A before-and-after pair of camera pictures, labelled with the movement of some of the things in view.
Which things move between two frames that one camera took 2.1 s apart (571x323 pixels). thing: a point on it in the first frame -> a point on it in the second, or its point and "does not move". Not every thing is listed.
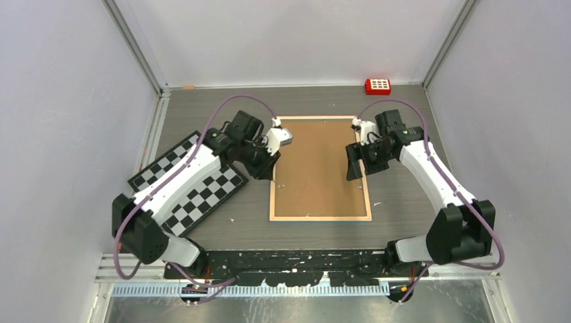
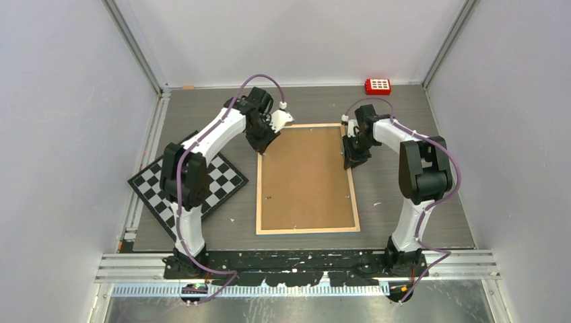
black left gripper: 265,170 -> 261,145
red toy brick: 378,87 does not move
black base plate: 298,267 does not move
